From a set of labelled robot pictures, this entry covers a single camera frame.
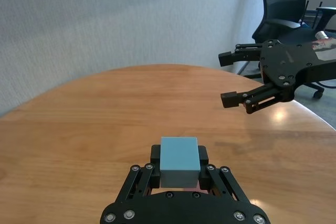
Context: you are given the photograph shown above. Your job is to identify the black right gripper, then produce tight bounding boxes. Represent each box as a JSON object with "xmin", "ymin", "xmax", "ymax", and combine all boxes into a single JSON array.
[{"xmin": 218, "ymin": 39, "xmax": 336, "ymax": 115}]

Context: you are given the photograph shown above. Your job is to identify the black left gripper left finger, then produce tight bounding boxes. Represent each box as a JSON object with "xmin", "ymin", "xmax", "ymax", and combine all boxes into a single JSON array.
[{"xmin": 117, "ymin": 144, "xmax": 162, "ymax": 204}]

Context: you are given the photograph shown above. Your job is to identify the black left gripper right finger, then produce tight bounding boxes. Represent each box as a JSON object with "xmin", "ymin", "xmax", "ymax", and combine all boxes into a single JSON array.
[{"xmin": 196, "ymin": 145, "xmax": 248, "ymax": 201}]

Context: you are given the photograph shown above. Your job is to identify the light blue cube block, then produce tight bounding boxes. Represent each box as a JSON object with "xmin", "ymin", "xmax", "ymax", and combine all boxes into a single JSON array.
[{"xmin": 159, "ymin": 136, "xmax": 201, "ymax": 190}]

